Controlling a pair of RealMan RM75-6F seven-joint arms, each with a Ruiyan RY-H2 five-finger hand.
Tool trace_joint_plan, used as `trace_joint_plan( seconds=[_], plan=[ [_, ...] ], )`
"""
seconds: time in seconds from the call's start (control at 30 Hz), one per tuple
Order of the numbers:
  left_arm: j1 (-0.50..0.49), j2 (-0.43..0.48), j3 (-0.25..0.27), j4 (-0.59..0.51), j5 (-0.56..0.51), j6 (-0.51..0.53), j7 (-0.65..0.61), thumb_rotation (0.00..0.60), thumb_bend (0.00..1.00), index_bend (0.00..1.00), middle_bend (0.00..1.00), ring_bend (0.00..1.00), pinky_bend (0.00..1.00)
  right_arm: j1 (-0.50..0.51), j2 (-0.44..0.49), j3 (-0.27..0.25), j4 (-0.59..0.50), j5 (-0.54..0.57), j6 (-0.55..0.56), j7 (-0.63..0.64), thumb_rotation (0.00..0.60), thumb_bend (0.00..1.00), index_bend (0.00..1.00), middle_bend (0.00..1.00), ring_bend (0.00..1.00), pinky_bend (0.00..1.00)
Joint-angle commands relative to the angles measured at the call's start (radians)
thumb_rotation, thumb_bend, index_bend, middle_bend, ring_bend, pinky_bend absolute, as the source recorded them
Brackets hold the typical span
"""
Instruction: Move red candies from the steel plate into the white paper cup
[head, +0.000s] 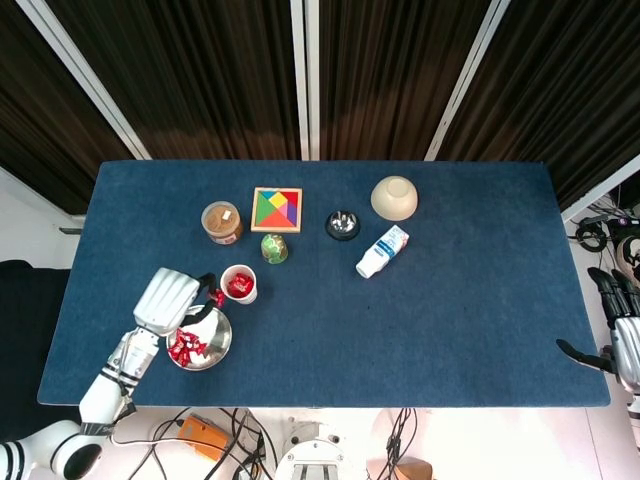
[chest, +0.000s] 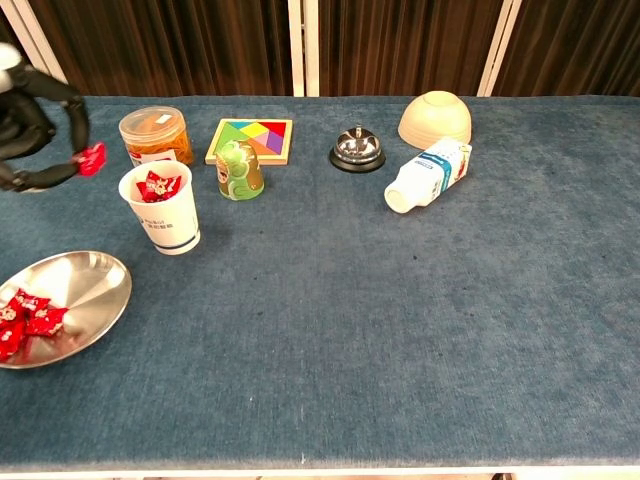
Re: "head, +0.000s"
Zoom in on cream upturned bowl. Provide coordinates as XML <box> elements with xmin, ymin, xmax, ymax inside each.
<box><xmin>370</xmin><ymin>174</ymin><xmax>420</xmax><ymax>221</ymax></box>

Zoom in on silver call bell black base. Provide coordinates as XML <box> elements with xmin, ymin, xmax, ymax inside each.
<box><xmin>325</xmin><ymin>209</ymin><xmax>361</xmax><ymax>242</ymax></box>

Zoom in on brown wooden stool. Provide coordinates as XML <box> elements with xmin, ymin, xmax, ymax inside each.
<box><xmin>387</xmin><ymin>457</ymin><xmax>435</xmax><ymax>480</ymax></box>

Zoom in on white robot torso base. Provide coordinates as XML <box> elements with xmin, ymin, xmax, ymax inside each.
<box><xmin>273</xmin><ymin>418</ymin><xmax>369</xmax><ymax>480</ymax></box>

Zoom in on coiled black cable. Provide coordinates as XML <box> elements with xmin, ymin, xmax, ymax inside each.
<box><xmin>574</xmin><ymin>219</ymin><xmax>610</xmax><ymax>254</ymax></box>

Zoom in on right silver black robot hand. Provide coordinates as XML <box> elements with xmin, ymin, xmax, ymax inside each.
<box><xmin>556</xmin><ymin>267</ymin><xmax>640</xmax><ymax>391</ymax></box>

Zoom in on orange control box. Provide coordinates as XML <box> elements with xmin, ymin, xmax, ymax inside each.
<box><xmin>177</xmin><ymin>414</ymin><xmax>232</xmax><ymax>462</ymax></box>

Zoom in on white paper cup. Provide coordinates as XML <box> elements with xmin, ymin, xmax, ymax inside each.
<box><xmin>219</xmin><ymin>263</ymin><xmax>260</xmax><ymax>305</ymax></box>

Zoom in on blue felt table cloth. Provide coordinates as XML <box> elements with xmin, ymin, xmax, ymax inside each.
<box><xmin>37</xmin><ymin>159</ymin><xmax>612</xmax><ymax>409</ymax></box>

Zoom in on wooden tangram puzzle tray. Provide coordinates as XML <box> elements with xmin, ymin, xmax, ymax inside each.
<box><xmin>249</xmin><ymin>186</ymin><xmax>304</xmax><ymax>234</ymax></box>

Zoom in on clear plastic jar orange contents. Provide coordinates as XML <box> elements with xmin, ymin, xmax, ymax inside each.
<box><xmin>200</xmin><ymin>200</ymin><xmax>245</xmax><ymax>246</ymax></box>

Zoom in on white blue bottle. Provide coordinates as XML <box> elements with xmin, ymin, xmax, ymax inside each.
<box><xmin>355</xmin><ymin>224</ymin><xmax>411</xmax><ymax>280</ymax></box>

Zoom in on round stainless steel plate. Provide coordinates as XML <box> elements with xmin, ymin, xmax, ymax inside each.
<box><xmin>165</xmin><ymin>304</ymin><xmax>234</xmax><ymax>372</ymax></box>

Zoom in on green painted nesting doll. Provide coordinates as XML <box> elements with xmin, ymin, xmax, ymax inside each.
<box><xmin>260</xmin><ymin>233</ymin><xmax>290</xmax><ymax>265</ymax></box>

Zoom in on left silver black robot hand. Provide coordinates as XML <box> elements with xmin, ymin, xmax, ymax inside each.
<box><xmin>133</xmin><ymin>267</ymin><xmax>222</xmax><ymax>337</ymax></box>

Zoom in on black floor cable bundle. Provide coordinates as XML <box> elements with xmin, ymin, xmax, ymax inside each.
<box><xmin>109</xmin><ymin>407</ymin><xmax>279</xmax><ymax>480</ymax></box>
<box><xmin>382</xmin><ymin>407</ymin><xmax>419</xmax><ymax>480</ymax></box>

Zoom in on white partition frame post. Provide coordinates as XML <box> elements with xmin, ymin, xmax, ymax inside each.
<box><xmin>423</xmin><ymin>0</ymin><xmax>512</xmax><ymax>162</ymax></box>
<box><xmin>304</xmin><ymin>0</ymin><xmax>322</xmax><ymax>161</ymax></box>
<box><xmin>560</xmin><ymin>153</ymin><xmax>640</xmax><ymax>224</ymax></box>
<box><xmin>0</xmin><ymin>164</ymin><xmax>87</xmax><ymax>231</ymax></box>
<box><xmin>14</xmin><ymin>0</ymin><xmax>152</xmax><ymax>161</ymax></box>
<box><xmin>289</xmin><ymin>0</ymin><xmax>311</xmax><ymax>161</ymax></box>

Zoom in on black trouser leg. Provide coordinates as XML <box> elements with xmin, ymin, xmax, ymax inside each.
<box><xmin>0</xmin><ymin>258</ymin><xmax>84</xmax><ymax>444</ymax></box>

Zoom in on dark brown curtain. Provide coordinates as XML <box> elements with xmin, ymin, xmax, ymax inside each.
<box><xmin>433</xmin><ymin>0</ymin><xmax>640</xmax><ymax>212</ymax></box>
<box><xmin>45</xmin><ymin>0</ymin><xmax>302</xmax><ymax>161</ymax></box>
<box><xmin>318</xmin><ymin>0</ymin><xmax>484</xmax><ymax>161</ymax></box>
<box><xmin>0</xmin><ymin>0</ymin><xmax>135</xmax><ymax>216</ymax></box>

